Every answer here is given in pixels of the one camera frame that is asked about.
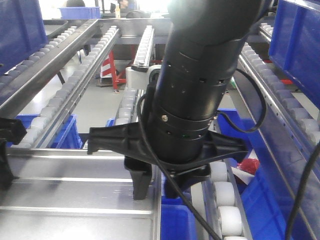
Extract blue bin bottom middle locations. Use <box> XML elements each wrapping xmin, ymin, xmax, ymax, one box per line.
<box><xmin>160</xmin><ymin>196</ymin><xmax>198</xmax><ymax>240</ymax></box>

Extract middle roller track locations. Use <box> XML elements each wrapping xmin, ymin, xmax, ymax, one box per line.
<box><xmin>113</xmin><ymin>25</ymin><xmax>155</xmax><ymax>126</ymax></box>

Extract red white striped barrier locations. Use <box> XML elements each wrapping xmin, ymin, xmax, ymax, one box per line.
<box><xmin>100</xmin><ymin>51</ymin><xmax>117</xmax><ymax>79</ymax></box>

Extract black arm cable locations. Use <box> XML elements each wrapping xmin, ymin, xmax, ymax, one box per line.
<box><xmin>136</xmin><ymin>68</ymin><xmax>268</xmax><ymax>240</ymax></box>

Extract silver ribbed metal tray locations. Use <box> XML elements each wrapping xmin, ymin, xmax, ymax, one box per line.
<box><xmin>0</xmin><ymin>148</ymin><xmax>161</xmax><ymax>240</ymax></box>

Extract far left roller track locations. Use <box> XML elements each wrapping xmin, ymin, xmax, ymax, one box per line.
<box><xmin>0</xmin><ymin>25</ymin><xmax>78</xmax><ymax>90</ymax></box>

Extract dark grey tray far left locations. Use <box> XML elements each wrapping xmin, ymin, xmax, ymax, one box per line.
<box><xmin>43</xmin><ymin>19</ymin><xmax>69</xmax><ymax>39</ymax></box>

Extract blue bin lower right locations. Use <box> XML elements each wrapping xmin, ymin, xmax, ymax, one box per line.
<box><xmin>217</xmin><ymin>116</ymin><xmax>286</xmax><ymax>240</ymax></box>

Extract blue bin upper right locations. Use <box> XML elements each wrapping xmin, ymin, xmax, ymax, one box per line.
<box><xmin>269</xmin><ymin>0</ymin><xmax>320</xmax><ymax>107</ymax></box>

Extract blue bin lower left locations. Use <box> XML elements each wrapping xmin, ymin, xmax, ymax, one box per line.
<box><xmin>15</xmin><ymin>114</ymin><xmax>83</xmax><ymax>149</ymax></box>

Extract steel rear cross beam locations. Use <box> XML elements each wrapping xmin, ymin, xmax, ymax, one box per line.
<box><xmin>94</xmin><ymin>18</ymin><xmax>172</xmax><ymax>45</ymax></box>

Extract blue bin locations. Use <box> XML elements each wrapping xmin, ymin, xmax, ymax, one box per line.
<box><xmin>269</xmin><ymin>0</ymin><xmax>320</xmax><ymax>107</ymax></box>
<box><xmin>217</xmin><ymin>116</ymin><xmax>286</xmax><ymax>240</ymax></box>
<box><xmin>105</xmin><ymin>117</ymin><xmax>115</xmax><ymax>127</ymax></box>
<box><xmin>0</xmin><ymin>0</ymin><xmax>48</xmax><ymax>75</ymax></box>
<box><xmin>160</xmin><ymin>196</ymin><xmax>198</xmax><ymax>240</ymax></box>
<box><xmin>15</xmin><ymin>114</ymin><xmax>83</xmax><ymax>149</ymax></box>

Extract roller track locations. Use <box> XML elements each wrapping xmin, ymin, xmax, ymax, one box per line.
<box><xmin>0</xmin><ymin>25</ymin><xmax>78</xmax><ymax>90</ymax></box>
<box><xmin>204</xmin><ymin>161</ymin><xmax>252</xmax><ymax>240</ymax></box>
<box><xmin>239</xmin><ymin>43</ymin><xmax>320</xmax><ymax>153</ymax></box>
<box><xmin>11</xmin><ymin>25</ymin><xmax>119</xmax><ymax>149</ymax></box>
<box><xmin>259</xmin><ymin>22</ymin><xmax>274</xmax><ymax>44</ymax></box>
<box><xmin>113</xmin><ymin>25</ymin><xmax>155</xmax><ymax>126</ymax></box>

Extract right steel divider rail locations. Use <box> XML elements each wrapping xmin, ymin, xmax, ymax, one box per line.
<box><xmin>232</xmin><ymin>69</ymin><xmax>320</xmax><ymax>240</ymax></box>

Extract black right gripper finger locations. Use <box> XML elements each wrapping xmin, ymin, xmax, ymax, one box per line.
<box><xmin>124</xmin><ymin>157</ymin><xmax>153</xmax><ymax>200</ymax></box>
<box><xmin>164</xmin><ymin>175</ymin><xmax>194</xmax><ymax>199</ymax></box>

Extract blue bin upper left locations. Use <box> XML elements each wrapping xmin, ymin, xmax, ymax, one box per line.
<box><xmin>0</xmin><ymin>0</ymin><xmax>48</xmax><ymax>75</ymax></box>

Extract red metal floor frame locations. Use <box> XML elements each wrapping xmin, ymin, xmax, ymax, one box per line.
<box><xmin>108</xmin><ymin>50</ymin><xmax>162</xmax><ymax>93</ymax></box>

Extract steel divider rail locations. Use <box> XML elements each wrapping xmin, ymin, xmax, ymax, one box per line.
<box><xmin>0</xmin><ymin>19</ymin><xmax>100</xmax><ymax>119</ymax></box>
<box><xmin>232</xmin><ymin>69</ymin><xmax>320</xmax><ymax>240</ymax></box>

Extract black cable right edge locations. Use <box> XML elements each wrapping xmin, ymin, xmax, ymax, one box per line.
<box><xmin>284</xmin><ymin>141</ymin><xmax>320</xmax><ymax>240</ymax></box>

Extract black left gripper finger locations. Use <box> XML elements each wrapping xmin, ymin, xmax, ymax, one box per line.
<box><xmin>0</xmin><ymin>141</ymin><xmax>17</xmax><ymax>190</ymax></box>

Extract orange drink bottle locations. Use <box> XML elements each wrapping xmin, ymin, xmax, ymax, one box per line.
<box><xmin>114</xmin><ymin>4</ymin><xmax>121</xmax><ymax>19</ymax></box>

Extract red bag in bin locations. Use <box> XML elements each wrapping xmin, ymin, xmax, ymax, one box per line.
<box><xmin>237</xmin><ymin>158</ymin><xmax>260</xmax><ymax>175</ymax></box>

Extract blue bin lower middle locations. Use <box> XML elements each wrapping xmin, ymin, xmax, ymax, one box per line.
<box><xmin>105</xmin><ymin>117</ymin><xmax>115</xmax><ymax>127</ymax></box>

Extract left steel divider rail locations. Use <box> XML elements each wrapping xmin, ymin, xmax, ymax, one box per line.
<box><xmin>0</xmin><ymin>19</ymin><xmax>100</xmax><ymax>119</ymax></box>

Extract far right roller track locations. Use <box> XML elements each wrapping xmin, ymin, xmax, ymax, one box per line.
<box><xmin>259</xmin><ymin>22</ymin><xmax>274</xmax><ymax>44</ymax></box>

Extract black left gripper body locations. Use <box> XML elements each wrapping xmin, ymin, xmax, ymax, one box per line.
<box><xmin>0</xmin><ymin>117</ymin><xmax>27</xmax><ymax>145</ymax></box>

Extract blue crate in background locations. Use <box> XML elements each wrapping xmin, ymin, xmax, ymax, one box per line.
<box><xmin>59</xmin><ymin>7</ymin><xmax>101</xmax><ymax>20</ymax></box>

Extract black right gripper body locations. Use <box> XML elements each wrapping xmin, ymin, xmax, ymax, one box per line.
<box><xmin>87</xmin><ymin>122</ymin><xmax>248</xmax><ymax>175</ymax></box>

